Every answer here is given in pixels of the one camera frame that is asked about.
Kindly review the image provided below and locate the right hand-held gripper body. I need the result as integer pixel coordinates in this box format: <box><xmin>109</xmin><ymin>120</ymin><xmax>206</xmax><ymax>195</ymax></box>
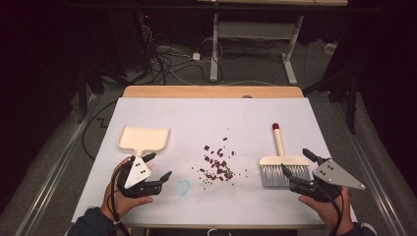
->
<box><xmin>289</xmin><ymin>158</ymin><xmax>367</xmax><ymax>203</ymax></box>

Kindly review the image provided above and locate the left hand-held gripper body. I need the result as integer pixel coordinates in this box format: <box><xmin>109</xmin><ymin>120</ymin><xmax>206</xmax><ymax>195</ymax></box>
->
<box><xmin>116</xmin><ymin>156</ymin><xmax>164</xmax><ymax>199</ymax></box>

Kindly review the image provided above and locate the cream plastic dustpan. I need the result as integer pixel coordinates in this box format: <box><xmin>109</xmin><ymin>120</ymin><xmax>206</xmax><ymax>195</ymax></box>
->
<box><xmin>116</xmin><ymin>126</ymin><xmax>171</xmax><ymax>159</ymax></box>

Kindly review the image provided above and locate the cream brush with grey bristles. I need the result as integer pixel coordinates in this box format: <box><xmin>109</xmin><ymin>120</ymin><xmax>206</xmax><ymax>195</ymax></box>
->
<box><xmin>259</xmin><ymin>122</ymin><xmax>313</xmax><ymax>189</ymax></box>

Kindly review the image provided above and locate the pile of dark red crumbs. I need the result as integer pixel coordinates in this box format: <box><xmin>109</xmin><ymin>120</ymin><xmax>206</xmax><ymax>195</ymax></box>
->
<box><xmin>198</xmin><ymin>137</ymin><xmax>249</xmax><ymax>191</ymax></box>

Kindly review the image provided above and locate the person's left hand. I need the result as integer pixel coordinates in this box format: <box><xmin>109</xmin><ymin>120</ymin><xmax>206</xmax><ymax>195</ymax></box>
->
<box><xmin>99</xmin><ymin>156</ymin><xmax>154</xmax><ymax>221</ymax></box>

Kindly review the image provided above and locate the person's right hand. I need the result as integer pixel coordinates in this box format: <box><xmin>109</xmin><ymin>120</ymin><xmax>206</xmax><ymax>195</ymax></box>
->
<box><xmin>298</xmin><ymin>186</ymin><xmax>356</xmax><ymax>235</ymax></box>

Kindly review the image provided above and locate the black metal stand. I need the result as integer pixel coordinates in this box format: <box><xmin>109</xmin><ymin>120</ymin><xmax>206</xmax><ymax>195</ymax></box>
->
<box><xmin>76</xmin><ymin>62</ymin><xmax>101</xmax><ymax>125</ymax></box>
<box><xmin>303</xmin><ymin>63</ymin><xmax>361</xmax><ymax>136</ymax></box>

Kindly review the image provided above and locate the white table cover sheet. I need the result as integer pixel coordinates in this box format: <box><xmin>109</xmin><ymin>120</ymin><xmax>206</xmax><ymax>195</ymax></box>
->
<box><xmin>71</xmin><ymin>96</ymin><xmax>358</xmax><ymax>228</ymax></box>

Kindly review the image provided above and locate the wooden table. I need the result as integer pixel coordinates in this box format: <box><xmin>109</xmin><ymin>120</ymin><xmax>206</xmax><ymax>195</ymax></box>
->
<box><xmin>122</xmin><ymin>85</ymin><xmax>305</xmax><ymax>99</ymax></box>

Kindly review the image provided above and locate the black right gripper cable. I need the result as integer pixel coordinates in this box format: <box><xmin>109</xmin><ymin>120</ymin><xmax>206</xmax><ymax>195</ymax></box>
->
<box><xmin>313</xmin><ymin>185</ymin><xmax>344</xmax><ymax>236</ymax></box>

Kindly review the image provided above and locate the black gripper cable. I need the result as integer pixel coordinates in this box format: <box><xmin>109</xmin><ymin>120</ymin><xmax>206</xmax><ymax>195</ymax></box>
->
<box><xmin>109</xmin><ymin>157</ymin><xmax>132</xmax><ymax>236</ymax></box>
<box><xmin>313</xmin><ymin>185</ymin><xmax>344</xmax><ymax>236</ymax></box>

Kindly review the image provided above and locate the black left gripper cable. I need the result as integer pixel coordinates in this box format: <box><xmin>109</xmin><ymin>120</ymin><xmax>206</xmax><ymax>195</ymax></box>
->
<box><xmin>109</xmin><ymin>157</ymin><xmax>132</xmax><ymax>236</ymax></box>

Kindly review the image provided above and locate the metal floor rail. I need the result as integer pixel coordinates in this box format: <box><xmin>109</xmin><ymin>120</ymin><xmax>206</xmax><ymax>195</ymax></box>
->
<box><xmin>330</xmin><ymin>97</ymin><xmax>409</xmax><ymax>236</ymax></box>
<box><xmin>22</xmin><ymin>93</ymin><xmax>96</xmax><ymax>236</ymax></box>

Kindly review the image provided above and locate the black floor cable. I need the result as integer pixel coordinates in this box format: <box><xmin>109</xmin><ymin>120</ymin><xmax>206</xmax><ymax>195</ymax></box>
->
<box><xmin>81</xmin><ymin>98</ymin><xmax>118</xmax><ymax>161</ymax></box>

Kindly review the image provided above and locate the tangle of floor cables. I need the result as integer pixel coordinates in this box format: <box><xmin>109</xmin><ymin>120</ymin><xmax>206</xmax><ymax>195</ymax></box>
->
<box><xmin>141</xmin><ymin>23</ymin><xmax>227</xmax><ymax>87</ymax></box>

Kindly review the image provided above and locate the white metal desk frame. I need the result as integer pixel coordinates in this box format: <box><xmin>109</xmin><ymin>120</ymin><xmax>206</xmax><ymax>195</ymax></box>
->
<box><xmin>196</xmin><ymin>0</ymin><xmax>349</xmax><ymax>87</ymax></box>

